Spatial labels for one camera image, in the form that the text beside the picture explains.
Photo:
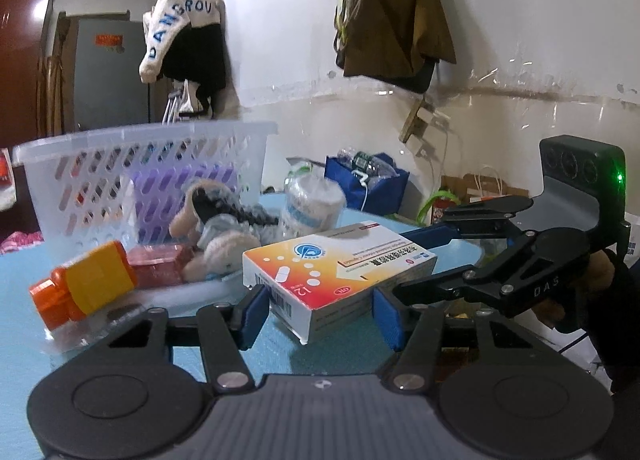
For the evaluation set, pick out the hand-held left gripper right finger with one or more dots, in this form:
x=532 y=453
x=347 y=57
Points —
x=387 y=321

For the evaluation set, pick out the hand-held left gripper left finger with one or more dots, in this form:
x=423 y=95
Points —
x=252 y=314

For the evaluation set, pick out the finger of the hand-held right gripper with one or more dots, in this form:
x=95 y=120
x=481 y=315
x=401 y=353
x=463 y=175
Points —
x=430 y=236
x=450 y=285

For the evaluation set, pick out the bagged plush slippers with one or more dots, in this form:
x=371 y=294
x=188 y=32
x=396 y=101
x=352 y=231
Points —
x=225 y=250

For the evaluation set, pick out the white orange medicine box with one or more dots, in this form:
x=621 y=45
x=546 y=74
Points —
x=320 y=270

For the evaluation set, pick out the red translucent packet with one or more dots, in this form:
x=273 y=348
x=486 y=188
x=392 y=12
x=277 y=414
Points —
x=155 y=265

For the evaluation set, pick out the white gauze roll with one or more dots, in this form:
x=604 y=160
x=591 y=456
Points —
x=310 y=210

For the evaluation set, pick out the orange yellow bottle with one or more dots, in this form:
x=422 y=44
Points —
x=100 y=275

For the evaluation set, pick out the clear plastic basket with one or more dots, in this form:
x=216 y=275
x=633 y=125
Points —
x=75 y=149

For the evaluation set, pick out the person's right forearm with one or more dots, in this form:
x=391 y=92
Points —
x=625 y=325

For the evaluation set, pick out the person's right hand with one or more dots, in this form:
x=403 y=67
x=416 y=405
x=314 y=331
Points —
x=602 y=267

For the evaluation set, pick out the red green bag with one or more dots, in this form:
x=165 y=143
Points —
x=442 y=202

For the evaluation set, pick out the blue fabric bag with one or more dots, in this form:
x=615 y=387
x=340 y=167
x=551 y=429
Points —
x=385 y=195

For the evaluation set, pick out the brown paper bag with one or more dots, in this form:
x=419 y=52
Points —
x=500 y=190

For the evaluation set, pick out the clear plastic bottle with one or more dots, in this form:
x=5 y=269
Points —
x=357 y=159

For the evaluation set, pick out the purple pack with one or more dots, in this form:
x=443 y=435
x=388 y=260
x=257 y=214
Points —
x=165 y=200

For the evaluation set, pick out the plastic bag with purple contents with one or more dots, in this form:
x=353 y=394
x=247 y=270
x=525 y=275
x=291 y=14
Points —
x=300 y=167

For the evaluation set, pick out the black hanging bag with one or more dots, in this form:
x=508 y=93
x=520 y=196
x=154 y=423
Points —
x=417 y=77

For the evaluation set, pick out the olive hanging bag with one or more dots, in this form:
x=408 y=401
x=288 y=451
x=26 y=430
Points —
x=390 y=24

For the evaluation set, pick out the clothes hangers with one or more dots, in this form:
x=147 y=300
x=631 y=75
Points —
x=172 y=107

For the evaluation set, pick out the floral blanket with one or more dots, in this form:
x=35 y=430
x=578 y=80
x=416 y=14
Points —
x=20 y=242

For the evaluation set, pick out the grey door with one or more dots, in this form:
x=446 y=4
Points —
x=100 y=89

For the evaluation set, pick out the wooden planks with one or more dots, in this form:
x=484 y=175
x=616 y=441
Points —
x=55 y=89

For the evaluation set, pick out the white black jacket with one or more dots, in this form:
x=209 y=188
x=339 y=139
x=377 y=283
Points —
x=170 y=4

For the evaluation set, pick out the brown wooden wardrobe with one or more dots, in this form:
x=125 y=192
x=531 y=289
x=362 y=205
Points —
x=25 y=64

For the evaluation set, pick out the wooden wall bracket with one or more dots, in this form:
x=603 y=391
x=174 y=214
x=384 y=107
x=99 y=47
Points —
x=415 y=122

